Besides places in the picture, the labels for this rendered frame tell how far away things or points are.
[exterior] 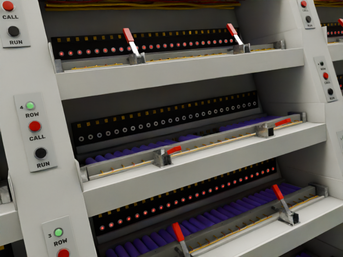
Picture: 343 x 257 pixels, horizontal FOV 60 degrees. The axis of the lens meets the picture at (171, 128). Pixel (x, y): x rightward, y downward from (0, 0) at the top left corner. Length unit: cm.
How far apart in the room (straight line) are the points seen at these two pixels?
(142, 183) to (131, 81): 19
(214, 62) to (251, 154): 21
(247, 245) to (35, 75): 51
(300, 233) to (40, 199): 54
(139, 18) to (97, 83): 36
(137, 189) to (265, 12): 64
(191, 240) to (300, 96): 48
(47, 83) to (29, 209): 20
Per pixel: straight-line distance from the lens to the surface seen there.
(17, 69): 54
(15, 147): 51
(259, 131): 72
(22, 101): 52
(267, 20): 94
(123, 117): 71
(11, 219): 51
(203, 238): 67
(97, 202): 52
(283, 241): 72
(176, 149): 50
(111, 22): 83
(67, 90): 54
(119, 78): 56
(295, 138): 76
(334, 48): 96
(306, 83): 86
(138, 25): 85
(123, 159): 57
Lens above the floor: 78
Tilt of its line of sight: 4 degrees up
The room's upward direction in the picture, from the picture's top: 15 degrees counter-clockwise
